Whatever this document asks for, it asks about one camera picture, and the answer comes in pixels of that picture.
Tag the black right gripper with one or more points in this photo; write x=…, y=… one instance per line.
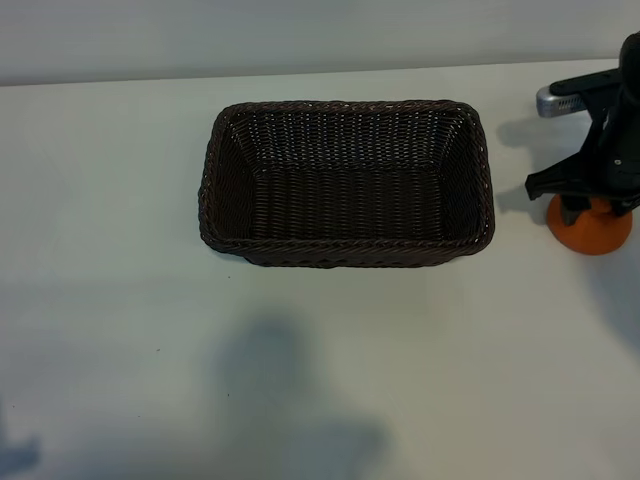
x=620, y=160

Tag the orange fruit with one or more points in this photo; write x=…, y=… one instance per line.
x=595, y=237

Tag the dark brown woven basket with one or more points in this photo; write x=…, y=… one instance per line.
x=345, y=210

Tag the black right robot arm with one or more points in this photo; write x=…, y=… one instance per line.
x=631, y=60

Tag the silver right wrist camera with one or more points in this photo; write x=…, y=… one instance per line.
x=555, y=102

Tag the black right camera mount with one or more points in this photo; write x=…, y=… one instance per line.
x=600, y=95

